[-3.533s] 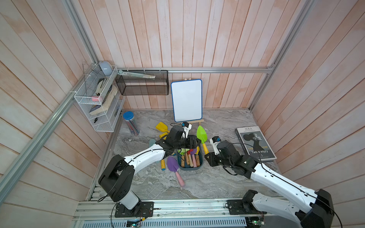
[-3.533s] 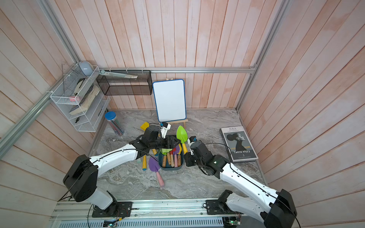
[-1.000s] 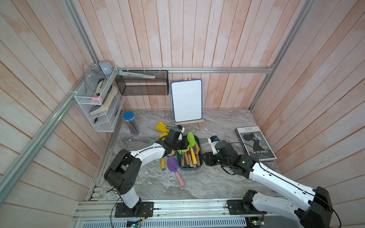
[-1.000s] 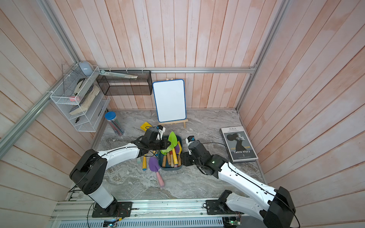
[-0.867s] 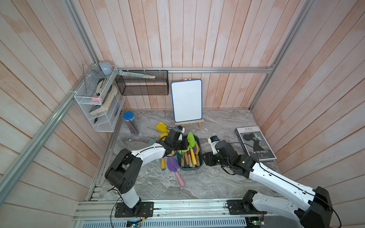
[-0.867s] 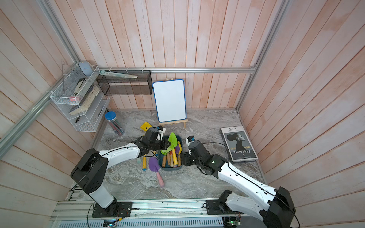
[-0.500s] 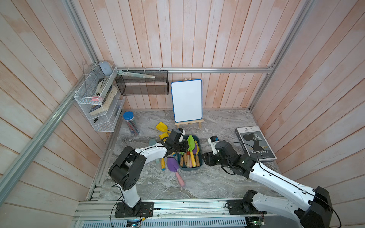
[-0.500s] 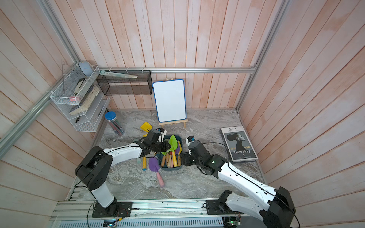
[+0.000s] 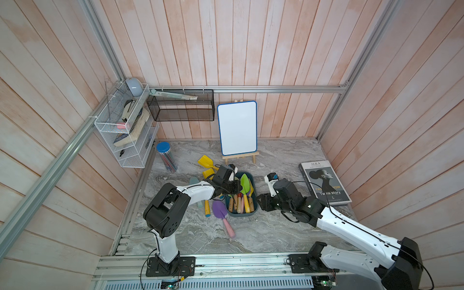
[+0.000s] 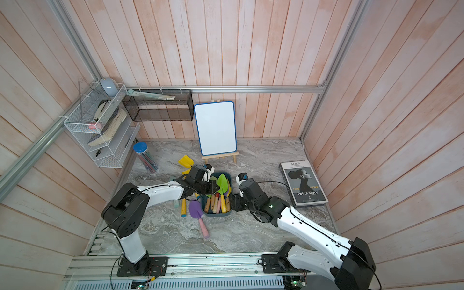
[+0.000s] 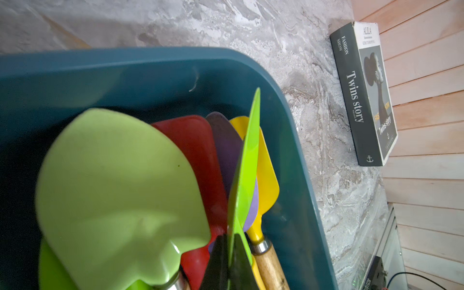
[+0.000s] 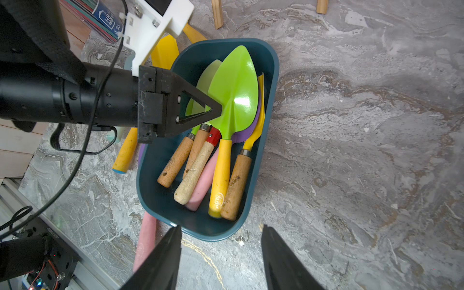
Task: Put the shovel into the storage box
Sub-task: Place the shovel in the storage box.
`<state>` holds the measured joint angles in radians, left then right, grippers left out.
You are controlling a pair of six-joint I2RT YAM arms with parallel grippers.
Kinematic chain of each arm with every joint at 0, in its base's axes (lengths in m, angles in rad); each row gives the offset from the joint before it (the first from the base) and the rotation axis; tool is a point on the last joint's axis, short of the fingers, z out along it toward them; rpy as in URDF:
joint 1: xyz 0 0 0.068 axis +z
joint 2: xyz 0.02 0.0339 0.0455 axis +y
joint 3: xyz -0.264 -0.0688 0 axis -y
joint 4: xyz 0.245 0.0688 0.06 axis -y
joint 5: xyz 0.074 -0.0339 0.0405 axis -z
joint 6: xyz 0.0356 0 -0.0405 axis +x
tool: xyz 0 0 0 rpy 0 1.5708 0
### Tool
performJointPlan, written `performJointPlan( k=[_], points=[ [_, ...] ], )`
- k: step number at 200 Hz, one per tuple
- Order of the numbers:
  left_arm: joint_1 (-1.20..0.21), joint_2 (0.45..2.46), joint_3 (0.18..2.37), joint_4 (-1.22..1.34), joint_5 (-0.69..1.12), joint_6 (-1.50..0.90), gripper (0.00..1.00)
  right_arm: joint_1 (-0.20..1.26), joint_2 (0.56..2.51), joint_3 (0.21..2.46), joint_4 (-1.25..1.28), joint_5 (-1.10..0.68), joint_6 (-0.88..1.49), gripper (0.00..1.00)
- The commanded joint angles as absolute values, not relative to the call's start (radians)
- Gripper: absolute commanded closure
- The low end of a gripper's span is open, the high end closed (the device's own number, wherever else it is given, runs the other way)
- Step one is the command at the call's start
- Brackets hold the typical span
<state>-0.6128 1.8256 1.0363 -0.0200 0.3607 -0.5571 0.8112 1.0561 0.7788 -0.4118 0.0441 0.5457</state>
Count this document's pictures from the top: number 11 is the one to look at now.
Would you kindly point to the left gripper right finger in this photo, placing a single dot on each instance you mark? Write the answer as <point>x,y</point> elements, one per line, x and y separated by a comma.
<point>241,276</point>

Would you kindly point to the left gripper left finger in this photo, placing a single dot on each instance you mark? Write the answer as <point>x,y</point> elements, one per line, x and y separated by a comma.
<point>216,274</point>

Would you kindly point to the yellow shovel wooden handle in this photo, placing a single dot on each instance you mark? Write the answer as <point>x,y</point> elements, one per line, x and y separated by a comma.
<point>263,250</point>

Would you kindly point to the green trowel yellow handle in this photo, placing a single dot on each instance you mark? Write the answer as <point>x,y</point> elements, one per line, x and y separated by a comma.
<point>242,190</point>

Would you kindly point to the lime shovel wooden handle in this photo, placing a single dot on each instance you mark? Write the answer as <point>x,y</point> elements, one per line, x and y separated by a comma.
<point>118,202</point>

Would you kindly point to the purple trowel pink handle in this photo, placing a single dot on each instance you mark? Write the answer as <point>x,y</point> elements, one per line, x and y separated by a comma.
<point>228,146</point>

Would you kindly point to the red shovel wooden handle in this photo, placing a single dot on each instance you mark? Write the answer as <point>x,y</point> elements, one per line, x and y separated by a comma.
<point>194,137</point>

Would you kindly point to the green trowel wooden handle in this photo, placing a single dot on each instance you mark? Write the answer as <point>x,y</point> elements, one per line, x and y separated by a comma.
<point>51,273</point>

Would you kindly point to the dark teal storage box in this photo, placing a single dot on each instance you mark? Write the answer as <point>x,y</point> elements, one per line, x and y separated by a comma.
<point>42,92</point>

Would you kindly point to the black cover book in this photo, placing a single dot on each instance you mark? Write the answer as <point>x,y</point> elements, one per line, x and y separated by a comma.
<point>361,70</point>

